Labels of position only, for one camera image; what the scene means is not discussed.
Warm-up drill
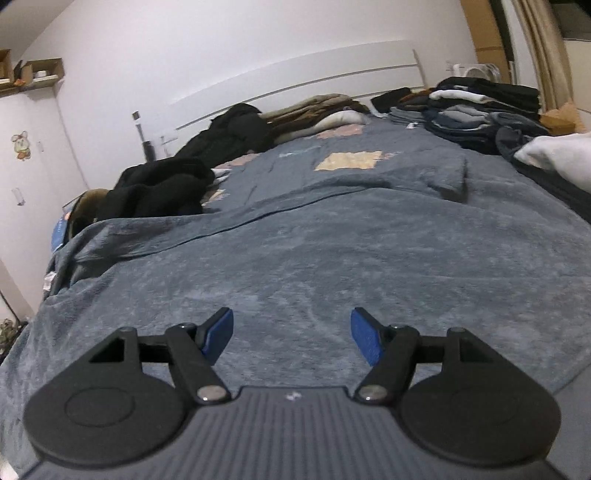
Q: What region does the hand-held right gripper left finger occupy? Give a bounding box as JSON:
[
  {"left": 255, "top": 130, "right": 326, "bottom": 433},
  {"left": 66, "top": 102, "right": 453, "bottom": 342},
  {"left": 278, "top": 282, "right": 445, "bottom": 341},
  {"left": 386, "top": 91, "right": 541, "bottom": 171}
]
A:
[{"left": 89, "top": 307, "right": 234, "bottom": 406}]

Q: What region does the grey fleece garment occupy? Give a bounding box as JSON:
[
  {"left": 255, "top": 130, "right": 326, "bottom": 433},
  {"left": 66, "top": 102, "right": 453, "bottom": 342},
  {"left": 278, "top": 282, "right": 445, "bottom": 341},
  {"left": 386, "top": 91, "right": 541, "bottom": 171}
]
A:
[{"left": 0, "top": 182, "right": 591, "bottom": 480}]

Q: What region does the tall cardboard roll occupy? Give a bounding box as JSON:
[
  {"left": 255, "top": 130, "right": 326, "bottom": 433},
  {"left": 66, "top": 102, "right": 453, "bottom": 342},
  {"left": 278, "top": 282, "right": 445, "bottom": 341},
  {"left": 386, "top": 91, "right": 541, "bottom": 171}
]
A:
[{"left": 459, "top": 0, "right": 511, "bottom": 65}]

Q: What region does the black puffer coat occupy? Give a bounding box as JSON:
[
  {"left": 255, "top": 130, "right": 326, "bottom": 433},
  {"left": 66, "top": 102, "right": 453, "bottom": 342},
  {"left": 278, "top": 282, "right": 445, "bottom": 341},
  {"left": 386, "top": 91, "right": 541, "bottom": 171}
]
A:
[{"left": 173, "top": 104, "right": 278, "bottom": 167}]

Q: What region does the white box fan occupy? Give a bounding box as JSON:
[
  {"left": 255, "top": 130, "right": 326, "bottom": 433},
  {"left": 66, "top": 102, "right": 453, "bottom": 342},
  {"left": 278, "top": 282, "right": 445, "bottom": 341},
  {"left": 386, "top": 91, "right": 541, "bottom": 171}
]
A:
[{"left": 450, "top": 60, "right": 502, "bottom": 84}]

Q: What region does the cartoon wardrobe sticker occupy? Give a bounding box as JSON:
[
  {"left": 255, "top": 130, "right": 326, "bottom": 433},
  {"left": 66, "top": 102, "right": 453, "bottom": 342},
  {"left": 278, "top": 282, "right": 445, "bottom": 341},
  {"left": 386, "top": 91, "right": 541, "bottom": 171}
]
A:
[{"left": 11, "top": 131, "right": 32, "bottom": 161}]

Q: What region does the dark window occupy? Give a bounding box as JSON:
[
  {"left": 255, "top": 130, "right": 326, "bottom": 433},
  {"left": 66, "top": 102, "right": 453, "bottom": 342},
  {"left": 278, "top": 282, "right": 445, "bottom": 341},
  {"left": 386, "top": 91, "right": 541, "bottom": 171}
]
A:
[{"left": 549, "top": 0, "right": 591, "bottom": 42}]

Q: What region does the beige curtain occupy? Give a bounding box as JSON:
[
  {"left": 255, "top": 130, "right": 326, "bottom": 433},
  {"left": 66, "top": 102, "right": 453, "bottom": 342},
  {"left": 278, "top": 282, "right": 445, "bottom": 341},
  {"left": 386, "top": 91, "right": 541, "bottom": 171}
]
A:
[{"left": 512, "top": 0, "right": 578, "bottom": 112}]

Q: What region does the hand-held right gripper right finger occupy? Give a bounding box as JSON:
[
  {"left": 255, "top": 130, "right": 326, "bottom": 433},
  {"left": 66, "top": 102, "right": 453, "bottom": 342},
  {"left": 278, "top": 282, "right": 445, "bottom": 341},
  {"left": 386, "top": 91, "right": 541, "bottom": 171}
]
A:
[{"left": 351, "top": 307, "right": 496, "bottom": 406}]

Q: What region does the black wall-hung brush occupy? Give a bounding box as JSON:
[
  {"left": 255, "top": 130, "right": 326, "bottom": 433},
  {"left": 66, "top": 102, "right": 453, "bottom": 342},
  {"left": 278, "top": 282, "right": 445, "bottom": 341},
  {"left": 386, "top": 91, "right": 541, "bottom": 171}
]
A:
[{"left": 131, "top": 111, "right": 158, "bottom": 162}]

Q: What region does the white wardrobe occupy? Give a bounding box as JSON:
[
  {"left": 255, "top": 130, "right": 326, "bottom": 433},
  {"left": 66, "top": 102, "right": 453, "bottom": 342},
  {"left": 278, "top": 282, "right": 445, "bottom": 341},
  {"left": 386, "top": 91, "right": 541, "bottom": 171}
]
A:
[{"left": 0, "top": 85, "right": 90, "bottom": 319}]

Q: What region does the blue printed cloth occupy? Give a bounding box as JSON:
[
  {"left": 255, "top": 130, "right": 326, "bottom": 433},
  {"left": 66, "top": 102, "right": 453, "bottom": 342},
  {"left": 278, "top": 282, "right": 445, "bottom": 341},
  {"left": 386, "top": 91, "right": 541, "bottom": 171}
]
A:
[{"left": 51, "top": 203, "right": 77, "bottom": 252}]

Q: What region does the white pillow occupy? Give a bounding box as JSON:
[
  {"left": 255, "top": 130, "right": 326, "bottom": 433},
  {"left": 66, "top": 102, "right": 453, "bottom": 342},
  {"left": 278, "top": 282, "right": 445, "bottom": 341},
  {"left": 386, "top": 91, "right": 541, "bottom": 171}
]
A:
[{"left": 277, "top": 111, "right": 370, "bottom": 144}]

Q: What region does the stack of folded clothes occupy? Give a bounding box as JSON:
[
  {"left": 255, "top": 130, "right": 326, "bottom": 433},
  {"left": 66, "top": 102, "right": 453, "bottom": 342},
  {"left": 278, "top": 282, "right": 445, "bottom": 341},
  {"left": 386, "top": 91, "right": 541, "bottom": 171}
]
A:
[{"left": 372, "top": 76, "right": 552, "bottom": 155}]

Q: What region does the white bed headboard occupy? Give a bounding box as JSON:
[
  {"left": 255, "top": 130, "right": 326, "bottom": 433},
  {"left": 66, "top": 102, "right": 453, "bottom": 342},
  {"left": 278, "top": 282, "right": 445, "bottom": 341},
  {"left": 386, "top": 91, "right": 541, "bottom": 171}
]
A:
[{"left": 168, "top": 41, "right": 426, "bottom": 139}]

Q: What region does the white folded garment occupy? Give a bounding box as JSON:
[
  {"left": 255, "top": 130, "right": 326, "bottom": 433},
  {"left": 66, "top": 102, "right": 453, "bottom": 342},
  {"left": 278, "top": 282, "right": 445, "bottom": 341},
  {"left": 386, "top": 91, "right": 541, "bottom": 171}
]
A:
[{"left": 512, "top": 131, "right": 591, "bottom": 183}]

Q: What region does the brown folded quilt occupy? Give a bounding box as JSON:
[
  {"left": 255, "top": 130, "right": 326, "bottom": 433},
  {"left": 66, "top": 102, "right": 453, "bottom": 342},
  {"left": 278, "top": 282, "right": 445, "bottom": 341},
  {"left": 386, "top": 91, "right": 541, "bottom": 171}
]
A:
[{"left": 263, "top": 93, "right": 370, "bottom": 139}]

